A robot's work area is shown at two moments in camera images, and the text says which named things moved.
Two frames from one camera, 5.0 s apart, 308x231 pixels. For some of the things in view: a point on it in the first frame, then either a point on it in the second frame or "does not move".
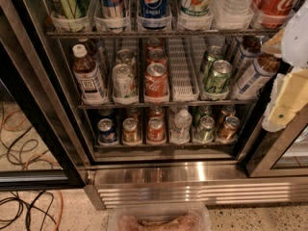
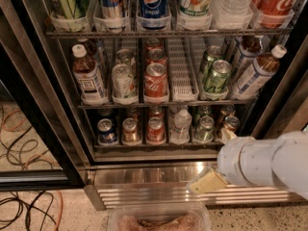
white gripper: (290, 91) to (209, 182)
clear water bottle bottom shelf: (180, 133) does not move
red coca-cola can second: (156, 56) does not move
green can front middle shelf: (218, 80) does not move
